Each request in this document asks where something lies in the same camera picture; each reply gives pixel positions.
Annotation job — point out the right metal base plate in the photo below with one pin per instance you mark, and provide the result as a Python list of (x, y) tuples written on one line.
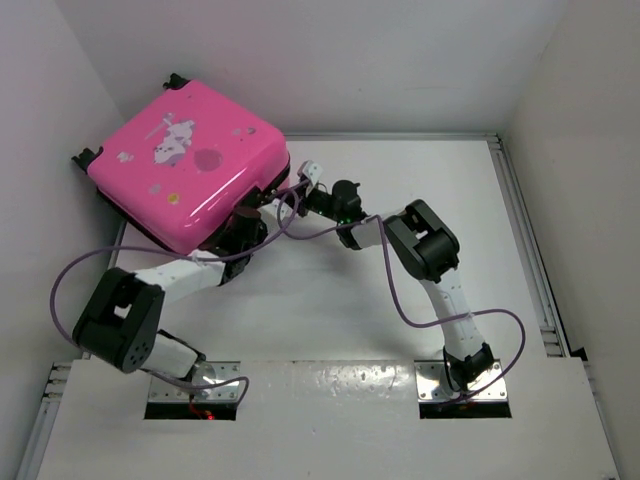
[(433, 388)]

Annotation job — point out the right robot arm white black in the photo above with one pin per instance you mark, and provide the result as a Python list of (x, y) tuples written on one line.
[(428, 251)]

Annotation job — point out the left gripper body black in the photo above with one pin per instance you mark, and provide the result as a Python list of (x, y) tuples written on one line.
[(260, 233)]

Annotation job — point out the pink suitcase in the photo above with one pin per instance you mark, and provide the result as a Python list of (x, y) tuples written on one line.
[(179, 167)]

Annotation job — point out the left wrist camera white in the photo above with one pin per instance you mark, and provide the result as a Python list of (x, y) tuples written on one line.
[(279, 212)]

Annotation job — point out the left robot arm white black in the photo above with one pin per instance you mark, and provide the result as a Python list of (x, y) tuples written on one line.
[(121, 322)]

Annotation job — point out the metal base plate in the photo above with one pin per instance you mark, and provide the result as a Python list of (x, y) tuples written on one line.
[(217, 375), (433, 388)]

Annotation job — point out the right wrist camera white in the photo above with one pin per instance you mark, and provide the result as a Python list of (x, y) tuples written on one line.
[(310, 174)]

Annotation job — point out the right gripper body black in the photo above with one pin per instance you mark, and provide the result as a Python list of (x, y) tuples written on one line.
[(315, 199)]

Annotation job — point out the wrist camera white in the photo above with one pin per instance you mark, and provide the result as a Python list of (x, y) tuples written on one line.
[(279, 212), (310, 174)]

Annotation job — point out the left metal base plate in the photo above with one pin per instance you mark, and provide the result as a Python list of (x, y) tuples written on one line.
[(217, 375)]

